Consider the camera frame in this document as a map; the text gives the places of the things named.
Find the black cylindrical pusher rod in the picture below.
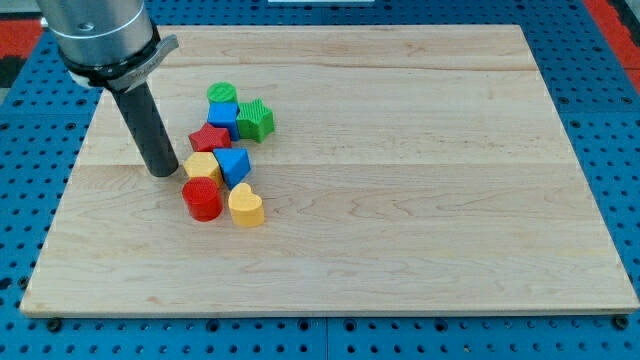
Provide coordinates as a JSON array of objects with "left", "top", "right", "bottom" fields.
[{"left": 113, "top": 83, "right": 179, "bottom": 177}]

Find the yellow hexagon block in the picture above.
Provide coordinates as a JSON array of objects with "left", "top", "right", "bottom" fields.
[{"left": 183, "top": 152, "right": 224, "bottom": 187}]

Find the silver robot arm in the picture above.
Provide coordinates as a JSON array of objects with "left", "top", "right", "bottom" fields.
[{"left": 37, "top": 0, "right": 179, "bottom": 93}]

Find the green cylinder block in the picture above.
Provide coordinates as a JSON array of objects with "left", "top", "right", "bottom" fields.
[{"left": 206, "top": 82, "right": 238, "bottom": 104}]

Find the red cylinder block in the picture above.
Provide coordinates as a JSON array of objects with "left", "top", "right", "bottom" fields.
[{"left": 182, "top": 177, "right": 223, "bottom": 222}]

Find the wooden board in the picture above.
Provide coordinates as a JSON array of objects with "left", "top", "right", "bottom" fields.
[{"left": 20, "top": 25, "right": 639, "bottom": 318}]

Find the yellow heart block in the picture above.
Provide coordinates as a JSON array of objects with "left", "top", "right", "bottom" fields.
[{"left": 228, "top": 182, "right": 265, "bottom": 227}]

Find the red star block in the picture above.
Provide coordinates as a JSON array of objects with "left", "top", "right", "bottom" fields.
[{"left": 188, "top": 123, "right": 232, "bottom": 152}]

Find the green star block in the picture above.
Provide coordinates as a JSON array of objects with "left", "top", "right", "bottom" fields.
[{"left": 236, "top": 98, "right": 275, "bottom": 143}]

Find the blue triangle block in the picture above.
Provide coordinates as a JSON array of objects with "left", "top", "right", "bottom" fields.
[{"left": 213, "top": 148, "right": 251, "bottom": 190}]

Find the blue cube block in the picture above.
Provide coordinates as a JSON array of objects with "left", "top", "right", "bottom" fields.
[{"left": 207, "top": 102, "right": 240, "bottom": 141}]

